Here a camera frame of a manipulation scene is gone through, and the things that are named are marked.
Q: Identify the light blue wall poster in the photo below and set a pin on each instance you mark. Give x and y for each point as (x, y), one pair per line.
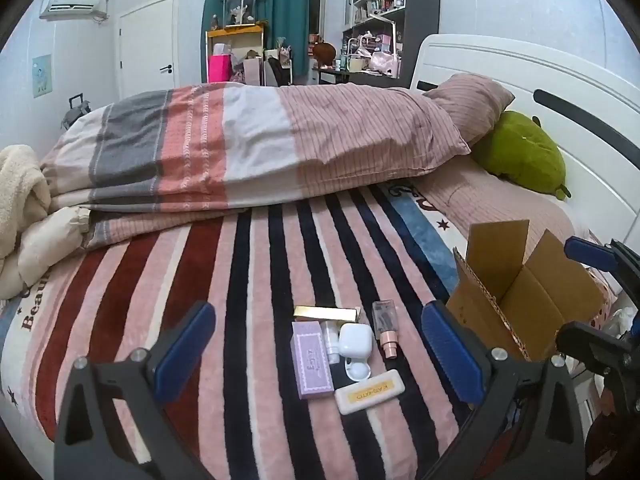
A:
(42, 75)

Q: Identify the brown round object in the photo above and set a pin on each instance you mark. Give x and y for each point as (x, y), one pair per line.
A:
(324, 52)

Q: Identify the pink striped pillow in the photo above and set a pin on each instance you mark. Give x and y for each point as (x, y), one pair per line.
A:
(500, 200)
(470, 105)

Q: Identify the gold rectangular box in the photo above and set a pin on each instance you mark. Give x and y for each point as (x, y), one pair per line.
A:
(320, 313)

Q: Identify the striped fleece blanket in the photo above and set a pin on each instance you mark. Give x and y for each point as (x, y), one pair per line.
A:
(250, 270)

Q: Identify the brown cardboard box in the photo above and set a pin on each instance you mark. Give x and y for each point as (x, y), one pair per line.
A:
(530, 310)

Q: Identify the pink bag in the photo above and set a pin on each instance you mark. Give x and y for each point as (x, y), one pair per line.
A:
(219, 69)

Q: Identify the pink grey striped duvet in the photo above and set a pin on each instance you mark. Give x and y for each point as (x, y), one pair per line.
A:
(250, 135)

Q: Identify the purple rectangular box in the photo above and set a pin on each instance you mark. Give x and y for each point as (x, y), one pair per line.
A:
(311, 362)

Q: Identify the teal curtain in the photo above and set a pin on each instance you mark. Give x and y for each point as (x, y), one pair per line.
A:
(280, 0)

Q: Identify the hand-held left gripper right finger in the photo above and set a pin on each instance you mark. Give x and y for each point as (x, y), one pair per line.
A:
(452, 355)

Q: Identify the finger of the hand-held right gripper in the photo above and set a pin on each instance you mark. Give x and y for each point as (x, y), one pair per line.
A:
(590, 254)
(582, 340)

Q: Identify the clear bottle rose-gold cap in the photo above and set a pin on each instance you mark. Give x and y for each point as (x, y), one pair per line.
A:
(385, 325)

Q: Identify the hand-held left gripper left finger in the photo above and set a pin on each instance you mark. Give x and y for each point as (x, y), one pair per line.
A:
(185, 355)

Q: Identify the green plush toy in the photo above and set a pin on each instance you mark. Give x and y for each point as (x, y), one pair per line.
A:
(525, 155)

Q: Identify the cluttered desk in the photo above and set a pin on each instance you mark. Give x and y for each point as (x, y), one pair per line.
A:
(360, 67)

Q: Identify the white air conditioner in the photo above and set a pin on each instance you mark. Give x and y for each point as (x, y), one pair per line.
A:
(72, 2)

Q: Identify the dark suitcase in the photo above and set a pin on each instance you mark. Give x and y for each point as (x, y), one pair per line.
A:
(75, 112)

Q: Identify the white rectangular case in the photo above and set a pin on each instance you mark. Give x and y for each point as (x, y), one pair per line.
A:
(367, 392)

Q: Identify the glass display case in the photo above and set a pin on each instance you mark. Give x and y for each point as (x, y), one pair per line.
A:
(240, 7)

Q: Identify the white earbud case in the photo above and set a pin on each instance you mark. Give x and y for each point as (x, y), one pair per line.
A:
(355, 342)

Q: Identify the yellow shelf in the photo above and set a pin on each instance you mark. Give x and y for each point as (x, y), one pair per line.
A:
(235, 32)

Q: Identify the white door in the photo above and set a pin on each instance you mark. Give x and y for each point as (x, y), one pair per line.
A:
(147, 45)

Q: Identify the small white tube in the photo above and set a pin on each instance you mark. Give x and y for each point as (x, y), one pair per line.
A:
(330, 340)

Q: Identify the white headboard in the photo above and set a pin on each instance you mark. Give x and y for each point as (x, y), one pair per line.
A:
(550, 75)

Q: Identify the cream fluffy blanket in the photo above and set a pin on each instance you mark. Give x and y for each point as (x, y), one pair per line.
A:
(25, 200)

